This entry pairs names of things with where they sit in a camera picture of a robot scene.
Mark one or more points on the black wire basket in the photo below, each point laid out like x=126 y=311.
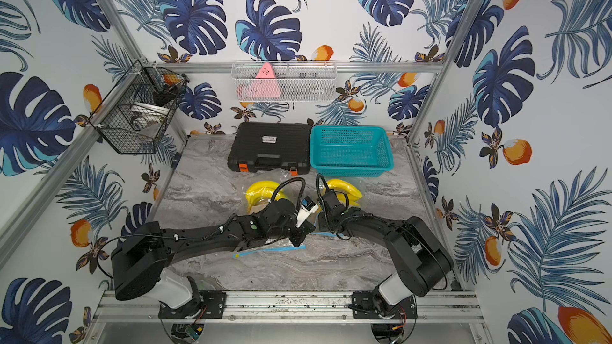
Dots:
x=135 y=116

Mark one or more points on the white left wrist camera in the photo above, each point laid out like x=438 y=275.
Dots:
x=307 y=208

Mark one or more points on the clear zip-top bag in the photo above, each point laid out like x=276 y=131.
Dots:
x=322 y=188

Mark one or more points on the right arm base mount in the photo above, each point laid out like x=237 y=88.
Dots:
x=382 y=306

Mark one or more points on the teal plastic basket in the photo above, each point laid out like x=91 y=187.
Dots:
x=343 y=151

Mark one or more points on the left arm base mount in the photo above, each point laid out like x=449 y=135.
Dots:
x=191 y=306

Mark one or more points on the pink triangular object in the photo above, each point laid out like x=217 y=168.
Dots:
x=264 y=85

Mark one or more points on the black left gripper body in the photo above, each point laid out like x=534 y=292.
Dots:
x=296 y=234

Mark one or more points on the aluminium front rail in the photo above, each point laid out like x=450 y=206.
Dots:
x=297 y=307

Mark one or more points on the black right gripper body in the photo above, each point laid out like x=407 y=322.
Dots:
x=324 y=222

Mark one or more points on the black plastic tool case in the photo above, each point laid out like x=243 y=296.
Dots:
x=266 y=146

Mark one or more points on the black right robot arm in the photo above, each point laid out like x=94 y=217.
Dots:
x=420 y=259

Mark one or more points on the yellow banana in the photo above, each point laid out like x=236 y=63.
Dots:
x=259 y=195
x=339 y=185

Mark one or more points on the white wire shelf basket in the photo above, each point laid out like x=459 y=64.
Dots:
x=300 y=81

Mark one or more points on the clear bag with banana peel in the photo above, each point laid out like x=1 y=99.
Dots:
x=276 y=248

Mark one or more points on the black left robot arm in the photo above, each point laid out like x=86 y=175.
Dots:
x=138 y=261

